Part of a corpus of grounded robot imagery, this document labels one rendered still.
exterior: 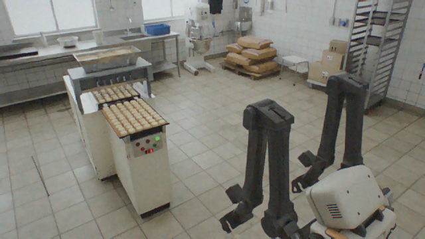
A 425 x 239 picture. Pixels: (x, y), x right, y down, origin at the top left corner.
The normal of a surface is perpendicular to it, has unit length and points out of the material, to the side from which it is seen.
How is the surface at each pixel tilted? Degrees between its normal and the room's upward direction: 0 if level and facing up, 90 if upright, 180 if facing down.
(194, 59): 90
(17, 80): 90
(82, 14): 90
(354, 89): 90
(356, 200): 48
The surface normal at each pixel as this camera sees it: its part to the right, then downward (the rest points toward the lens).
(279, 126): 0.58, 0.24
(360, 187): 0.42, -0.32
